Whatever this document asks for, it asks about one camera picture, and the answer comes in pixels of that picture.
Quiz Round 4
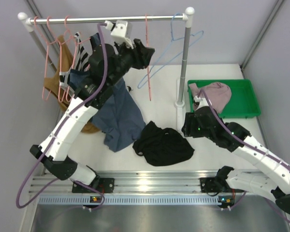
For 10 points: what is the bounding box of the brown tank top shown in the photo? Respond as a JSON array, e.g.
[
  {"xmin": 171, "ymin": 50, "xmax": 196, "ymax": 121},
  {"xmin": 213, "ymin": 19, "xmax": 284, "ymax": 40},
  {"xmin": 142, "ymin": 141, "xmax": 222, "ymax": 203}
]
[{"xmin": 43, "ymin": 35, "xmax": 101, "ymax": 134}]

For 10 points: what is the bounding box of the black tank top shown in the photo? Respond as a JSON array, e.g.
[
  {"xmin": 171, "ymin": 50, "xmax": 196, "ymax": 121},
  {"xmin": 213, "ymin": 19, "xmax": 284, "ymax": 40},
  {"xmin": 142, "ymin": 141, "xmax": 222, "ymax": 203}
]
[{"xmin": 132, "ymin": 121, "xmax": 194, "ymax": 167}]

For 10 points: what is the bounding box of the green plastic tray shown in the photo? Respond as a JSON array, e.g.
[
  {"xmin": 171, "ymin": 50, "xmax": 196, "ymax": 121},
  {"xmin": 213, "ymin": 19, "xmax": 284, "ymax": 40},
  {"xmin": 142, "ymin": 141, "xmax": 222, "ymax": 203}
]
[{"xmin": 187, "ymin": 79, "xmax": 261, "ymax": 118}]

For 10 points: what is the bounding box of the striped tank top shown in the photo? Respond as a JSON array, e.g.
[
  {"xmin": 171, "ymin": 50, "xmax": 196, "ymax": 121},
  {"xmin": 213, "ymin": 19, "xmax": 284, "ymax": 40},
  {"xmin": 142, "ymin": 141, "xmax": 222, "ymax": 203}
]
[{"xmin": 59, "ymin": 32, "xmax": 94, "ymax": 97}]

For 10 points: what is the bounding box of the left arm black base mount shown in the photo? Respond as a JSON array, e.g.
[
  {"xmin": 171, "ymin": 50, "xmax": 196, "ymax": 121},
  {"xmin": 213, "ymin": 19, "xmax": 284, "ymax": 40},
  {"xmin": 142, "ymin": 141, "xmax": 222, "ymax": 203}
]
[{"xmin": 72, "ymin": 178, "xmax": 115, "ymax": 194}]

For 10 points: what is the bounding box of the purple cable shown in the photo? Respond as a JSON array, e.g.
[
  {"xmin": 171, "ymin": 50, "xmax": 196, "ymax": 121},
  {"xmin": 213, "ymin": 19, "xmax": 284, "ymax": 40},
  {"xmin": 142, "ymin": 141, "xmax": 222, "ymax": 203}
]
[
  {"xmin": 15, "ymin": 23, "xmax": 109, "ymax": 211},
  {"xmin": 199, "ymin": 90, "xmax": 290, "ymax": 225}
]

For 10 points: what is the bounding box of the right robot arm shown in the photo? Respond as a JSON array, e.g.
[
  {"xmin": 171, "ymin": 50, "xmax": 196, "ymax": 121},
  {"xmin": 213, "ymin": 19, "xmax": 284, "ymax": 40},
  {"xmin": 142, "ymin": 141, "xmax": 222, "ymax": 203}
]
[{"xmin": 182, "ymin": 106, "xmax": 290, "ymax": 214}]

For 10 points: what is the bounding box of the blue tank top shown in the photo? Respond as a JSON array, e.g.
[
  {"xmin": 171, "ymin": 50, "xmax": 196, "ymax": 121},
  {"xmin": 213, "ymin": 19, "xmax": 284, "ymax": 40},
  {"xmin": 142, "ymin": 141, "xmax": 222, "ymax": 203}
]
[{"xmin": 70, "ymin": 33, "xmax": 145, "ymax": 152}]

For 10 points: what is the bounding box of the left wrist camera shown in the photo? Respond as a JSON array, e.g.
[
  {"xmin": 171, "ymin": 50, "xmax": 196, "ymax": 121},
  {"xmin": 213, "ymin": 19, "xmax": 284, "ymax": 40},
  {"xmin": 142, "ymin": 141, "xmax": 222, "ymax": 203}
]
[{"xmin": 105, "ymin": 20, "xmax": 133, "ymax": 48}]

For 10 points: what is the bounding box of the pink hanger with blue top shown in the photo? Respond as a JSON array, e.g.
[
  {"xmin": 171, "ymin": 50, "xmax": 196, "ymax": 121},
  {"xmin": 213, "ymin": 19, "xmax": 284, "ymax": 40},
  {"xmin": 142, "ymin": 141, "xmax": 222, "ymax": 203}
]
[{"xmin": 62, "ymin": 15, "xmax": 102, "ymax": 103}]

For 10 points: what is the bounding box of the pink hanger with brown top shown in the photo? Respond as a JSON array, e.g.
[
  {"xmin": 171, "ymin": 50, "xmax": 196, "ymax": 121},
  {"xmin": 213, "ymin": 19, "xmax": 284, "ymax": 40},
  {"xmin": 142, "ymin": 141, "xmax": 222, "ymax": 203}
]
[{"xmin": 33, "ymin": 16, "xmax": 61, "ymax": 101}]

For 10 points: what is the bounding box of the aluminium mounting rail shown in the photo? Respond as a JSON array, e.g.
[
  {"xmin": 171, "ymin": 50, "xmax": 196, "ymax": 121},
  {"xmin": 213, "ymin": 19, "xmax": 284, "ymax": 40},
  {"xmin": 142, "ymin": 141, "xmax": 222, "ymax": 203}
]
[{"xmin": 29, "ymin": 170, "xmax": 271, "ymax": 195}]

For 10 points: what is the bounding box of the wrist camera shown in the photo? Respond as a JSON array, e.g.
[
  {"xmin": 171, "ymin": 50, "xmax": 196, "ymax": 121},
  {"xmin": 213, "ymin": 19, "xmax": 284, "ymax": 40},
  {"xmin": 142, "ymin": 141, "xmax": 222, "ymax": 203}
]
[
  {"xmin": 193, "ymin": 96, "xmax": 208, "ymax": 112},
  {"xmin": 105, "ymin": 20, "xmax": 133, "ymax": 48}
]

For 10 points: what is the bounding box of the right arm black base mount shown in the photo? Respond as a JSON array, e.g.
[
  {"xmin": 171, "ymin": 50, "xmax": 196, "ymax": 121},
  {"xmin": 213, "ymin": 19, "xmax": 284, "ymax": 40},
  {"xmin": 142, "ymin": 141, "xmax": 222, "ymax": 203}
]
[{"xmin": 200, "ymin": 166, "xmax": 234, "ymax": 196}]

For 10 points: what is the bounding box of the pink crumpled garment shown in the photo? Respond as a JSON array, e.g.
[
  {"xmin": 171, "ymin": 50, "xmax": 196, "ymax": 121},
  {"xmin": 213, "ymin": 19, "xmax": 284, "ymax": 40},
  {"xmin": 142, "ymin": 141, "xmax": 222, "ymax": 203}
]
[{"xmin": 188, "ymin": 82, "xmax": 232, "ymax": 114}]

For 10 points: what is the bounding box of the light blue wire hanger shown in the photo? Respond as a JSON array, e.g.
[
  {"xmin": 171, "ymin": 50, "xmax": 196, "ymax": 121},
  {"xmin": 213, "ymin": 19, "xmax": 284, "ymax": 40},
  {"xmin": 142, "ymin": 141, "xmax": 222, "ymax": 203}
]
[{"xmin": 137, "ymin": 13, "xmax": 205, "ymax": 89}]

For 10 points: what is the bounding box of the perforated cable duct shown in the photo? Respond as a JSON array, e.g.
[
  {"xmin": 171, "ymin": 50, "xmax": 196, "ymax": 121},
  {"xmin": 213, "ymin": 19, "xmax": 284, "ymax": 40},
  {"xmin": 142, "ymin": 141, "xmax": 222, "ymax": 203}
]
[{"xmin": 38, "ymin": 195, "xmax": 234, "ymax": 205}]

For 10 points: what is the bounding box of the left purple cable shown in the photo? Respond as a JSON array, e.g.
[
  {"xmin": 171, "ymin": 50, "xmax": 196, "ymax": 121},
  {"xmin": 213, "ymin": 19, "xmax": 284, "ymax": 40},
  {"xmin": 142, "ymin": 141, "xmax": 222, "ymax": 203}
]
[{"xmin": 15, "ymin": 23, "xmax": 109, "ymax": 211}]

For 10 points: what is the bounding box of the pink wire hanger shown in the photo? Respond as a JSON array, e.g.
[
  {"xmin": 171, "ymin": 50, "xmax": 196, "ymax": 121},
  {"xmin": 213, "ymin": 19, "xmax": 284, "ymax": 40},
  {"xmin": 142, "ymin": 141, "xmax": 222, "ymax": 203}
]
[{"xmin": 144, "ymin": 14, "xmax": 153, "ymax": 101}]

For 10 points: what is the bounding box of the pink hanger with striped top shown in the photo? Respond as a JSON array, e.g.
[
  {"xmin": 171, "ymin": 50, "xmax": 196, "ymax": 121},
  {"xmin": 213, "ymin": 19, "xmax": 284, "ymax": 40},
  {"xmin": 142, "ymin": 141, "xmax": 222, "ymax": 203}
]
[{"xmin": 57, "ymin": 16, "xmax": 76, "ymax": 105}]

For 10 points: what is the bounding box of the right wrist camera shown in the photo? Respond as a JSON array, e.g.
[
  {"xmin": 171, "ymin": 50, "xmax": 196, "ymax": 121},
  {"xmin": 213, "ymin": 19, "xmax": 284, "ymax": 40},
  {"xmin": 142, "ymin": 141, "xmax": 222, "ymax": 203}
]
[{"xmin": 193, "ymin": 96, "xmax": 208, "ymax": 112}]

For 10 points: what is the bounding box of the silver clothes rack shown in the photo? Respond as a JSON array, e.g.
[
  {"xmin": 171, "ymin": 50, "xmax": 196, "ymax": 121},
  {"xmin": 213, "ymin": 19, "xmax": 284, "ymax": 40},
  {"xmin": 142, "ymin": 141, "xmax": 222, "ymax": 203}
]
[{"xmin": 17, "ymin": 6, "xmax": 195, "ymax": 136}]

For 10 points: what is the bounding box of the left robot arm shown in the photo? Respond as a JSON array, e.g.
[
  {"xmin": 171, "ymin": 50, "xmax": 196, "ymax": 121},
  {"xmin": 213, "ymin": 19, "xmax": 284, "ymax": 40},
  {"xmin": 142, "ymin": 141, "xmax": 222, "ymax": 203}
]
[{"xmin": 30, "ymin": 39, "xmax": 155, "ymax": 192}]

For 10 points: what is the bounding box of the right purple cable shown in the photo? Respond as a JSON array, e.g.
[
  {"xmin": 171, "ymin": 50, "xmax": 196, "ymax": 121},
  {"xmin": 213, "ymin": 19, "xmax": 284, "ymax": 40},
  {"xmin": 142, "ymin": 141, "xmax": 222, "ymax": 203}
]
[{"xmin": 199, "ymin": 90, "xmax": 290, "ymax": 225}]

